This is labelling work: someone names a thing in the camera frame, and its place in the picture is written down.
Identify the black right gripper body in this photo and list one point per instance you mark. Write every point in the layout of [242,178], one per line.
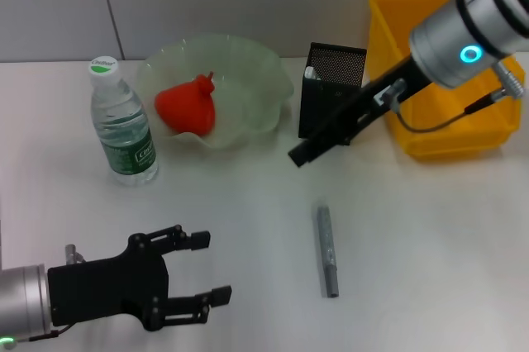
[372,104]

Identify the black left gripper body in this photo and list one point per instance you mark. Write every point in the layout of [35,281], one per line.
[107,290]

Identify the pale green glass fruit plate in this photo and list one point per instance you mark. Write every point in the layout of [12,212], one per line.
[248,79]

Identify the black mesh pen holder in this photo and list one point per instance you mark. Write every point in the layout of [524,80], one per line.
[322,100]

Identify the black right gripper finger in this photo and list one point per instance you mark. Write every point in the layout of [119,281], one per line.
[310,151]

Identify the clear green-label water bottle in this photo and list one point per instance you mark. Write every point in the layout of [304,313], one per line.
[128,141]

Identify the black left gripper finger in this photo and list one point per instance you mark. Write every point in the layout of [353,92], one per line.
[198,240]
[219,296]

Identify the grey pen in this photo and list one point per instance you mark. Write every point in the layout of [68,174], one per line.
[329,265]

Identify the red-orange toy orange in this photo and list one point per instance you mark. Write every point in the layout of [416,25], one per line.
[186,104]

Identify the yellow plastic bin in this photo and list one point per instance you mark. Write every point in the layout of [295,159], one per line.
[454,137]

